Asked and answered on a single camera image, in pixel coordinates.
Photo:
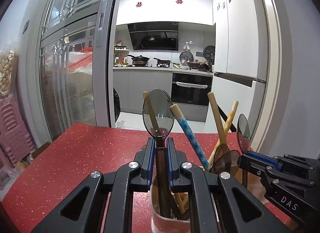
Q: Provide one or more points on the black range hood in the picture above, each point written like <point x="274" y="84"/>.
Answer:
<point x="154" y="35"/>

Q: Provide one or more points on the large dark translucent spoon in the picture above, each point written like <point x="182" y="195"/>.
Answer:
<point x="161" y="104"/>

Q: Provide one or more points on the floral yellow bamboo chopstick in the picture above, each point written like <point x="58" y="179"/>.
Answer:
<point x="227" y="126"/>

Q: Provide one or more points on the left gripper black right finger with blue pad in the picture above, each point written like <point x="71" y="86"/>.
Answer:
<point x="217" y="204"/>

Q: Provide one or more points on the black built-in oven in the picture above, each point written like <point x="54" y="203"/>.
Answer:
<point x="191" y="89"/>

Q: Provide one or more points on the beige plastic cutlery holder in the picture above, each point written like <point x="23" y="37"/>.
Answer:
<point x="162" y="224"/>

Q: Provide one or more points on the pink plastic stool stack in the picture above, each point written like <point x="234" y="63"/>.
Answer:
<point x="16" y="142"/>

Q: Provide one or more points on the black wok on stove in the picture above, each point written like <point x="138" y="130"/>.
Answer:
<point x="139" y="60"/>

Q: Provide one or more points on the plain bamboo chopstick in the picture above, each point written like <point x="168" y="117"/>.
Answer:
<point x="217" y="117"/>

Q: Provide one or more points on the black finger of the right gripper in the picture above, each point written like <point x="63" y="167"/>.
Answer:
<point x="265" y="167"/>

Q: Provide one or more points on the glass sliding door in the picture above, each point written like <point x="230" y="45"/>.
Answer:
<point x="67" y="56"/>

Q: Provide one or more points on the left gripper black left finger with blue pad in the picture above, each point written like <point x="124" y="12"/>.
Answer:
<point x="103" y="202"/>

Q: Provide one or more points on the blue patterned chopstick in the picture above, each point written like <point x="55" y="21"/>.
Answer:
<point x="190" y="136"/>

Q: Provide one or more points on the white refrigerator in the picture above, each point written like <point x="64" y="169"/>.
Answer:
<point x="241" y="57"/>

